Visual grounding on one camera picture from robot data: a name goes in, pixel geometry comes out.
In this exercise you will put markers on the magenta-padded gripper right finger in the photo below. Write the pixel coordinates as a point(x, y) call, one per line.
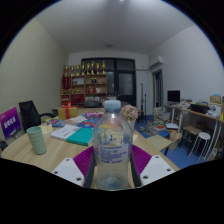
point(141, 160)

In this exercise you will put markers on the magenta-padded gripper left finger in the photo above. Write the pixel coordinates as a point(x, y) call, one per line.
point(81, 160)

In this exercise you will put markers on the clear plastic water bottle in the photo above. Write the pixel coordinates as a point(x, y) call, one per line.
point(112, 150)

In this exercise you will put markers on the teal book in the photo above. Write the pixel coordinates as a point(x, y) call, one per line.
point(80, 136)

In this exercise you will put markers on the small light wooden side table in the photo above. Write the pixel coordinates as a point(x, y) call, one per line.
point(159, 141)

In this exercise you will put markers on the blue printed book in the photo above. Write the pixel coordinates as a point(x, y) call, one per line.
point(87, 123)

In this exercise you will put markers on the pink flat box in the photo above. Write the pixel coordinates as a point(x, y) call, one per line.
point(91, 115)

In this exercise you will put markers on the pile of books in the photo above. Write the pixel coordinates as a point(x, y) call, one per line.
point(163, 118)

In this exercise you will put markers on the small yellow envelope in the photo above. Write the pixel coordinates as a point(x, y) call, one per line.
point(46, 128)

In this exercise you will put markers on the pink flowers in white pot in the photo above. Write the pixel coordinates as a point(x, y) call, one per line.
point(129, 112)

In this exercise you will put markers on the pale green cup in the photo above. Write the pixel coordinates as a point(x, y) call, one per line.
point(36, 140)

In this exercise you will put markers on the yellow gift box red ribbon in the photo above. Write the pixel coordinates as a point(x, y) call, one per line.
point(67, 112)

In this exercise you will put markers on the white round stool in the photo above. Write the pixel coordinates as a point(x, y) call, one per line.
point(201, 138)

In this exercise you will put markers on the black office chair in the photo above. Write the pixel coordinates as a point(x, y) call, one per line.
point(29, 115)

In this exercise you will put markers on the black computer monitor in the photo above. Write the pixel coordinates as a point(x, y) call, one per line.
point(173, 96)

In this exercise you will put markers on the wooden shelf unit with trophies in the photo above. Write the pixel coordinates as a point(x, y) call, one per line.
point(83, 88)

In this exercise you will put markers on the long wooden side desk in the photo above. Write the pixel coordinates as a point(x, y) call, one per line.
point(200, 115)

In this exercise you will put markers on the purple sign board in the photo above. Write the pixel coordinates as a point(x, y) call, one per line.
point(10, 123)

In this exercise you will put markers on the white air conditioner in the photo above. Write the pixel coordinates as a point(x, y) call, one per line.
point(156, 62)

